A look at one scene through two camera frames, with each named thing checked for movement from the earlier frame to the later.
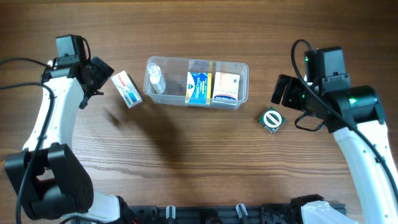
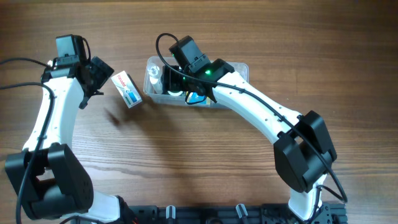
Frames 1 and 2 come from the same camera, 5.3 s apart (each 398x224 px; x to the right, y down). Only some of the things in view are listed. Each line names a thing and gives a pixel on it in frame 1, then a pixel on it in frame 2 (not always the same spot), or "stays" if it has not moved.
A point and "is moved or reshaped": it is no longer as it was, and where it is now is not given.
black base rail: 277,213 stays
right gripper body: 296,95 -> 178,80
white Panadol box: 127,89 stays
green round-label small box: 272,119 is moved or reshaped
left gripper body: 100,73 stays
